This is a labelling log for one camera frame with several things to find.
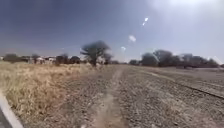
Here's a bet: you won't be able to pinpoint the row of dark trees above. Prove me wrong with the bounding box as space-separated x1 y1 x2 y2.
128 49 222 69

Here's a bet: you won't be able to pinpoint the dark bushes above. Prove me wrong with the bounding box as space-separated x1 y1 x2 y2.
54 53 82 65

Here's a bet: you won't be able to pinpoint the pale low building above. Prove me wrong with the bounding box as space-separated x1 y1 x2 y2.
27 55 57 65

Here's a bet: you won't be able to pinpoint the dark low tree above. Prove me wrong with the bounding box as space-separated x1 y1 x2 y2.
2 53 22 64

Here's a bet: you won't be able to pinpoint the dry yellow grass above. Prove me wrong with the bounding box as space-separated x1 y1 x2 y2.
0 61 98 118

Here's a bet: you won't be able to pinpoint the grey-brown gravel ground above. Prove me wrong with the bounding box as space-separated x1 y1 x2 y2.
16 63 224 128

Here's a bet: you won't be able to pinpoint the flat-topped dark tree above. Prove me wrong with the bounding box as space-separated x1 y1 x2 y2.
79 40 113 67

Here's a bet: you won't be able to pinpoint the railway track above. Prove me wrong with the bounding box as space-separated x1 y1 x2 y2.
143 69 224 101

